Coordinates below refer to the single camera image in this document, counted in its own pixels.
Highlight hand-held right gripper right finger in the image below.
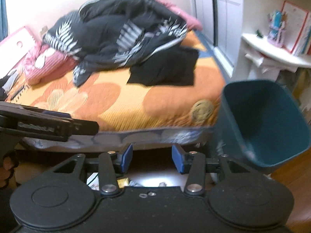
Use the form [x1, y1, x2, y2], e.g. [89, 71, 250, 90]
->
[171, 144, 254, 196]

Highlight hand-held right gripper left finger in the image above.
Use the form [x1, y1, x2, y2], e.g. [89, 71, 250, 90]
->
[52, 144, 134, 196]

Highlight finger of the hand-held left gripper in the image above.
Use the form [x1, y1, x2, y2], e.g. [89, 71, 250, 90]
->
[69, 118, 100, 136]

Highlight teal plastic bin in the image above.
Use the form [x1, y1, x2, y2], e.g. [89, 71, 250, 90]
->
[215, 80, 304, 175]

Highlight person's left hand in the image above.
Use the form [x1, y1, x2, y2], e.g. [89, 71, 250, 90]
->
[0, 152, 18, 188]

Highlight white green wrapper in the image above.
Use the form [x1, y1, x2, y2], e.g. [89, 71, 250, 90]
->
[86, 172, 100, 191]

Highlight bed with orange floral sheet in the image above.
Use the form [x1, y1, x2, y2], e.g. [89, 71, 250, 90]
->
[0, 29, 227, 152]

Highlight pink striped pillow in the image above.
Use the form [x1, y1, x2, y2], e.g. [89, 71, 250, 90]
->
[23, 41, 82, 85]

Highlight pink flat box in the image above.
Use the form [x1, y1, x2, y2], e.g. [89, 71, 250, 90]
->
[0, 26, 37, 61]

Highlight black cloth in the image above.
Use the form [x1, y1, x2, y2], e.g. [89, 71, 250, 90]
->
[127, 46, 199, 86]

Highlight black leaf-print blanket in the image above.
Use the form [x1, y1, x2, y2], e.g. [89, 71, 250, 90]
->
[42, 0, 189, 86]

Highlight crumpled white papers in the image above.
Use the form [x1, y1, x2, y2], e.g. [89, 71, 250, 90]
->
[244, 51, 300, 74]

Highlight pink fuzzy blanket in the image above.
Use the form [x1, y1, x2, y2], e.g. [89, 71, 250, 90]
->
[155, 0, 203, 31]

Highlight white corner shelf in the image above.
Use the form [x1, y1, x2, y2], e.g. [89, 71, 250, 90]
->
[233, 33, 311, 85]

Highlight pastel toy figurine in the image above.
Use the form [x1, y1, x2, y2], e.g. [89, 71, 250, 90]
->
[267, 10, 287, 48]

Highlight red-bordered card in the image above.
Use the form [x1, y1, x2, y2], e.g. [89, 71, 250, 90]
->
[280, 0, 309, 54]

